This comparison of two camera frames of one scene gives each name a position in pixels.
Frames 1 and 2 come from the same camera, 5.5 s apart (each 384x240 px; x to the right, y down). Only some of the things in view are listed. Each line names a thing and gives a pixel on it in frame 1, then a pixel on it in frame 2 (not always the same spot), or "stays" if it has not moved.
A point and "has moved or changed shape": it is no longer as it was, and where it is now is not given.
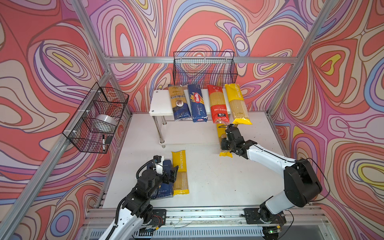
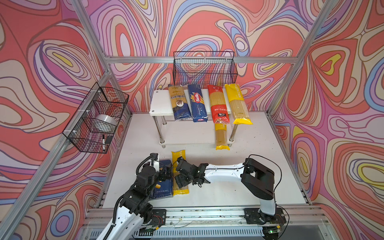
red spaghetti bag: x=219 y=108 stays
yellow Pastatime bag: x=239 y=110 stays
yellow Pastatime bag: x=221 y=134 has moved or changed shape
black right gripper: x=223 y=144 -> x=183 y=183
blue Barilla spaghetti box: x=197 y=103 stays
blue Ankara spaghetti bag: x=181 y=109 stays
